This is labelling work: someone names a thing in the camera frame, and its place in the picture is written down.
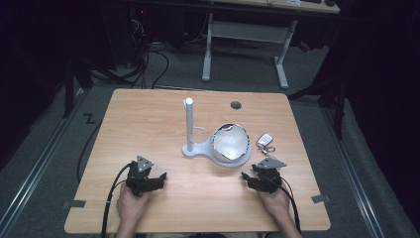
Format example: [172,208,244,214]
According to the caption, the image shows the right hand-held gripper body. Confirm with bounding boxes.
[251,156,288,194]

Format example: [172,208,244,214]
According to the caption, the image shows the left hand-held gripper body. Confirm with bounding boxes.
[125,155,158,198]

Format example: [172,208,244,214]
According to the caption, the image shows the person's right hand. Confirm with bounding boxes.
[256,185,292,226]

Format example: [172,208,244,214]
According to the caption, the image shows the person's left hand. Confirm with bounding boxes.
[116,182,153,230]

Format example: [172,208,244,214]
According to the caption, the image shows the grey tape strip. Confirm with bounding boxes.
[61,199,87,209]
[310,193,331,204]

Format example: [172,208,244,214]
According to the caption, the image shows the black metal stand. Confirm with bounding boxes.
[60,56,95,120]
[286,62,351,141]

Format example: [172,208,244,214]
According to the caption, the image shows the white-framed wooden desk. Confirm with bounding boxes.
[200,0,342,91]

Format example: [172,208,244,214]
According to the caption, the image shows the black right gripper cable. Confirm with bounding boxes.
[279,177,302,234]

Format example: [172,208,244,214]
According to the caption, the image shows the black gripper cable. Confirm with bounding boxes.
[279,177,302,234]
[100,163,134,238]

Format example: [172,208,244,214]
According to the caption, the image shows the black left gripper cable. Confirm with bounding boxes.
[100,163,134,238]

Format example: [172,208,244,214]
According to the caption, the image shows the white stand with post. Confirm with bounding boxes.
[181,96,253,169]

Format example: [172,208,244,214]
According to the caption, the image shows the metal floor rail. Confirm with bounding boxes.
[321,105,387,238]
[0,87,87,234]

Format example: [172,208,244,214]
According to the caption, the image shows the black floor cables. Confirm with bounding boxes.
[92,13,212,90]

